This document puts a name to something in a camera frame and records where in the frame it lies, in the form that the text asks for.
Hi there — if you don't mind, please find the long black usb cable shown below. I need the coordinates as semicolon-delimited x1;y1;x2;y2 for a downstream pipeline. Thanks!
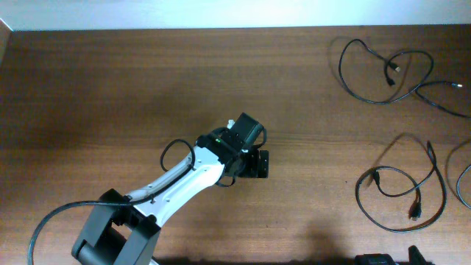
413;80;471;211

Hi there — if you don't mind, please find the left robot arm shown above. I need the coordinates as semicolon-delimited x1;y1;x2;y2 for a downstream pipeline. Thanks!
71;113;269;264

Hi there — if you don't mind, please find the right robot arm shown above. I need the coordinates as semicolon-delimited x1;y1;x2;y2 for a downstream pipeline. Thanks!
354;245;434;265

